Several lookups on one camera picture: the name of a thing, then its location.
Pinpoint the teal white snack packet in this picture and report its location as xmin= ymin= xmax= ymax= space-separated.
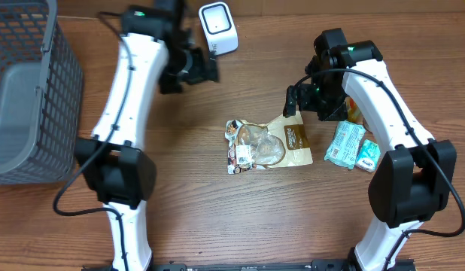
xmin=324 ymin=120 xmax=366 ymax=169

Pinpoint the white barcode scanner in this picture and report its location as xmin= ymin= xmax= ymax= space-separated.
xmin=198 ymin=2 xmax=239 ymax=56

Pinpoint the brown Pantree snack packet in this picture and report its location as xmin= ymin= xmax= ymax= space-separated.
xmin=239 ymin=111 xmax=313 ymax=169

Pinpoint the teal small carton box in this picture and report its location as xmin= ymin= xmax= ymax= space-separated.
xmin=355 ymin=139 xmax=381 ymax=172

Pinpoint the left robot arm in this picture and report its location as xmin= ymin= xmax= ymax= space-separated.
xmin=74 ymin=1 xmax=219 ymax=270

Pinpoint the brown white snack wrapper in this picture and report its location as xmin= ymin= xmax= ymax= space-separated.
xmin=225 ymin=120 xmax=256 ymax=175

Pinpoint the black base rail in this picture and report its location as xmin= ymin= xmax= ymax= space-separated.
xmin=81 ymin=257 xmax=418 ymax=271

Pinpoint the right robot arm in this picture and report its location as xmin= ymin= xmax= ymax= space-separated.
xmin=283 ymin=28 xmax=458 ymax=270

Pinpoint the clear plastic container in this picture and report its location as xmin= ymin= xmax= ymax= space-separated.
xmin=345 ymin=97 xmax=363 ymax=123

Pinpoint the grey plastic mesh basket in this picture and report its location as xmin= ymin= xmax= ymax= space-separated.
xmin=0 ymin=0 xmax=84 ymax=185

